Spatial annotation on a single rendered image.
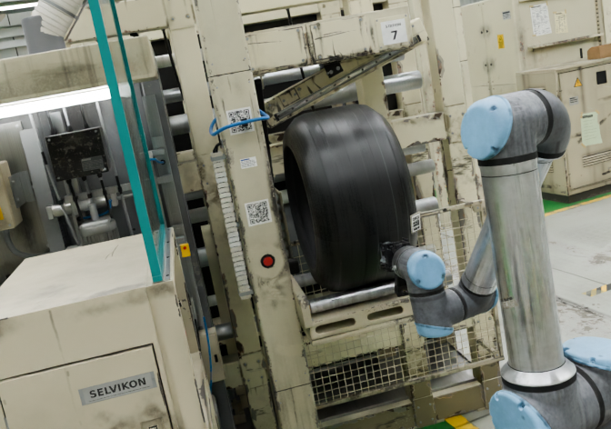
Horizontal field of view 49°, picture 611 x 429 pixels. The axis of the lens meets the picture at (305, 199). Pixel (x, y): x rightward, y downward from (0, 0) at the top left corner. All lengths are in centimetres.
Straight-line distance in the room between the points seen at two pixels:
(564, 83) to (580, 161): 74
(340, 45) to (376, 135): 49
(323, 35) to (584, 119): 453
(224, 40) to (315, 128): 38
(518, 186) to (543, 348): 33
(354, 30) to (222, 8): 54
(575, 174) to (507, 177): 528
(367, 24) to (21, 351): 157
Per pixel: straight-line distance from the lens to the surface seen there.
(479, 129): 133
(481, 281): 171
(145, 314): 138
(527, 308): 140
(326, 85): 249
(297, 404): 231
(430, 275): 166
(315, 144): 197
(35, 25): 236
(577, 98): 658
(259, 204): 208
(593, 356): 157
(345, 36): 238
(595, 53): 690
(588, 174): 672
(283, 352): 222
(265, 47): 232
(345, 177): 192
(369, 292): 214
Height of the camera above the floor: 162
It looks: 11 degrees down
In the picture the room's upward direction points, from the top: 10 degrees counter-clockwise
